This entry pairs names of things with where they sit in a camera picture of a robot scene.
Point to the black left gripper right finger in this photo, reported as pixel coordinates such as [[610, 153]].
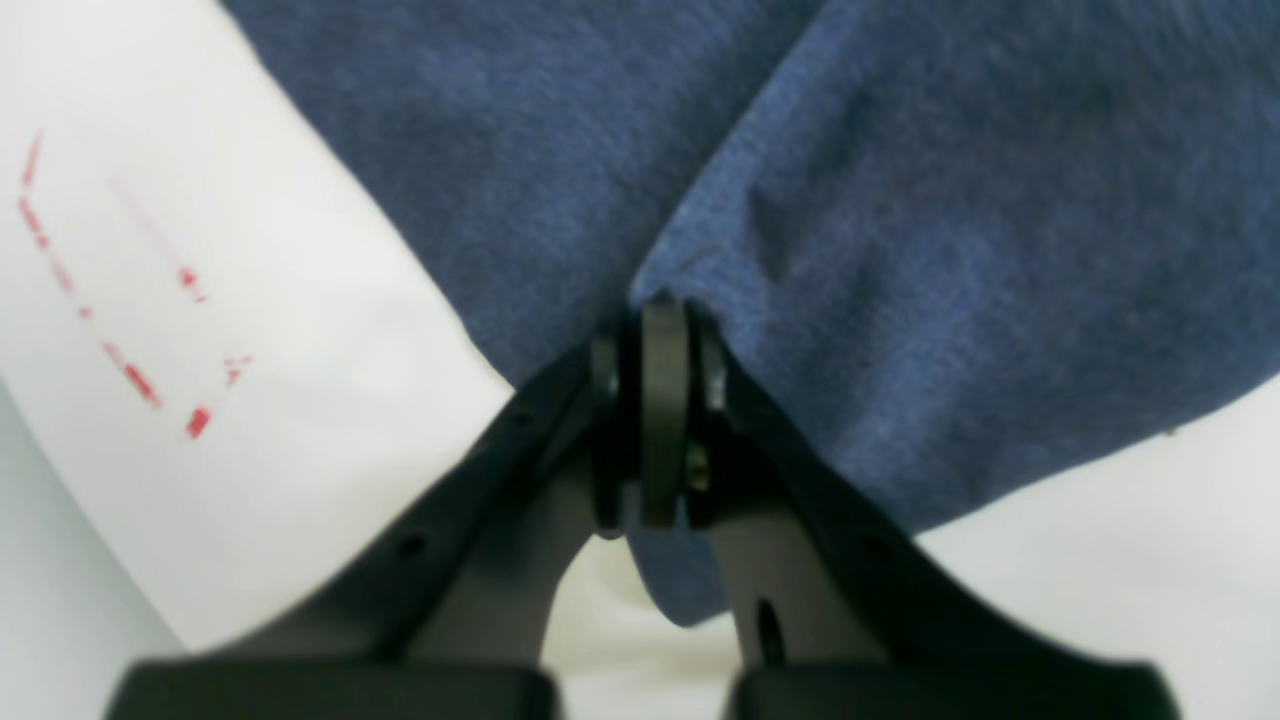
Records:
[[838, 614]]

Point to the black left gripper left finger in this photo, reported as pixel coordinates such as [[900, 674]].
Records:
[[444, 615]]

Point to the dark blue t-shirt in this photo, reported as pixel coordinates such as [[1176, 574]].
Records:
[[965, 245]]

